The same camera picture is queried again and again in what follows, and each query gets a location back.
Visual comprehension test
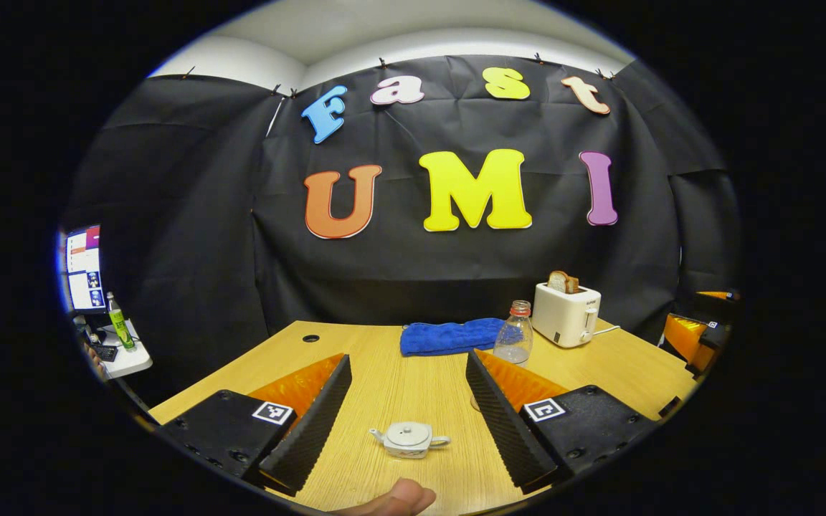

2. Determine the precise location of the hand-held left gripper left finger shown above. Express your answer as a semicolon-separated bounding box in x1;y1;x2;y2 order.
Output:
157;353;353;497

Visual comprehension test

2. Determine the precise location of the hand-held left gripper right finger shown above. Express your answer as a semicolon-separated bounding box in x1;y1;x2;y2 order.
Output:
465;349;661;495

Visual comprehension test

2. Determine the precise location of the clear plastic water bottle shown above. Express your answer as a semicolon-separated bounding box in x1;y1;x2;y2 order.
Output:
493;300;534;366

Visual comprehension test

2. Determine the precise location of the white floral teacup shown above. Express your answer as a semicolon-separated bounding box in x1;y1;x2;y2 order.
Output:
369;421;451;459

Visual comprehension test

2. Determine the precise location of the green bottle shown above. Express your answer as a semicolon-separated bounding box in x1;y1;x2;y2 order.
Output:
106;292;136;352

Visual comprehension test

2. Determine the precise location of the blue towel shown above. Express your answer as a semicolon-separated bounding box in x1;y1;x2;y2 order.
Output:
399;317;507;358

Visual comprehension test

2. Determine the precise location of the white toaster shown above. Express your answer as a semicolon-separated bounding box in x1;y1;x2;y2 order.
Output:
532;282;602;349

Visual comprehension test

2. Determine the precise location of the white side table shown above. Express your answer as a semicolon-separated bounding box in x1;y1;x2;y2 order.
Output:
76;319;153;379

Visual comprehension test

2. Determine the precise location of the black backdrop cloth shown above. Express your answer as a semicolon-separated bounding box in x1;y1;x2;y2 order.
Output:
62;54;740;402

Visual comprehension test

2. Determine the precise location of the computer monitor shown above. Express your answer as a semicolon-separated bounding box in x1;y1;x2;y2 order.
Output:
63;225;105;314

